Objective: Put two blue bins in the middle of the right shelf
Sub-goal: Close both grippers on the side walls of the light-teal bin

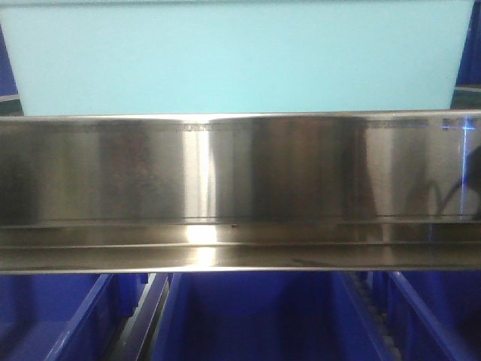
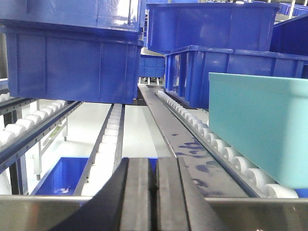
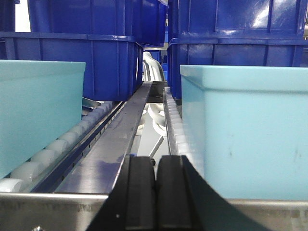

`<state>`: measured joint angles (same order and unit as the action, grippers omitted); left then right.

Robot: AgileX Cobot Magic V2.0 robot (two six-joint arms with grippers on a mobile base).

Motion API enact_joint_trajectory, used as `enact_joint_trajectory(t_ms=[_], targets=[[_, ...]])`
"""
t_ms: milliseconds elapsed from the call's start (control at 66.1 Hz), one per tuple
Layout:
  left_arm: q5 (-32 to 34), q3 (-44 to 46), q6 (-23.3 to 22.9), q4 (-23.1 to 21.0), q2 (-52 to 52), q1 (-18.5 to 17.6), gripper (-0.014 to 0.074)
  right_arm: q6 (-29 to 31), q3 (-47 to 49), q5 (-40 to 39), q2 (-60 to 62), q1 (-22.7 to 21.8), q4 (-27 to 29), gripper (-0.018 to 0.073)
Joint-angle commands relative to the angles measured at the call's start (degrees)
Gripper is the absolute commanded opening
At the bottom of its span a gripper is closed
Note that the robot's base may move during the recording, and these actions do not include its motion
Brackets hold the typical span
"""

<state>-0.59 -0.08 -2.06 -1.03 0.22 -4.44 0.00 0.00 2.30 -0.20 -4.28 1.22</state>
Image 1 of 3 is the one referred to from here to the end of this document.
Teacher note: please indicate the dark blue bin upper left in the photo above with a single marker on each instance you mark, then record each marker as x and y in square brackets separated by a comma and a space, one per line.
[10, 99]

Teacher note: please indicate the dark blue bin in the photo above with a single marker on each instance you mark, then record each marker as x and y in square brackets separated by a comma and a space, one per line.
[65, 317]
[466, 94]
[431, 315]
[10, 99]
[267, 316]

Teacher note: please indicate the white roller track right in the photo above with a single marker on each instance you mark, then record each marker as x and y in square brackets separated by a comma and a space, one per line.
[380, 319]

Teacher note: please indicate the steel lane divider left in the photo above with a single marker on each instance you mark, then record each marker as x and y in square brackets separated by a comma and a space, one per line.
[135, 339]

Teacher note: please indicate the dark blue bin lower left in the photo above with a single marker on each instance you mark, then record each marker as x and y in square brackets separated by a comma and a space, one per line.
[65, 317]

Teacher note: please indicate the light blue plastic bin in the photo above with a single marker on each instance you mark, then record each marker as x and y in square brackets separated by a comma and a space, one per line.
[145, 57]

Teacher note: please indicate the dark blue bin lower right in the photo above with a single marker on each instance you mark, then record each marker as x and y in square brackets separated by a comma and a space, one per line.
[431, 315]

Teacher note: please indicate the dark blue bin lower centre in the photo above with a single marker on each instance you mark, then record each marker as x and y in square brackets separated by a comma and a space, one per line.
[267, 316]

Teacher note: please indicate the dark blue bin upper right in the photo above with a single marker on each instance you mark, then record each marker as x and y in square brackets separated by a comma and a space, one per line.
[466, 94]

